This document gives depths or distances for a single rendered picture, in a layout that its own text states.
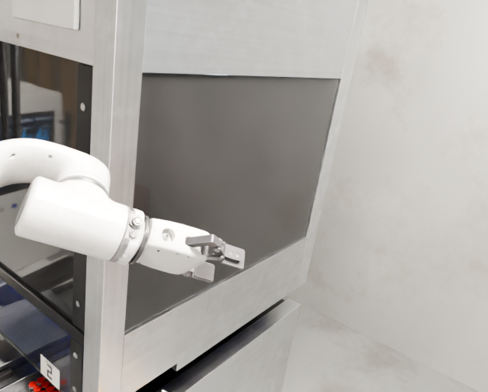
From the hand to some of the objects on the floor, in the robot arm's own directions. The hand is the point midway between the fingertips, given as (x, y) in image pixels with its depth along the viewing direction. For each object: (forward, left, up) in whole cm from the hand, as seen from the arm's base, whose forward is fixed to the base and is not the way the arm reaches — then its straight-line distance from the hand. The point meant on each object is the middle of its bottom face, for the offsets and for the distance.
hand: (222, 265), depth 75 cm
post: (+1, +30, -153) cm, 156 cm away
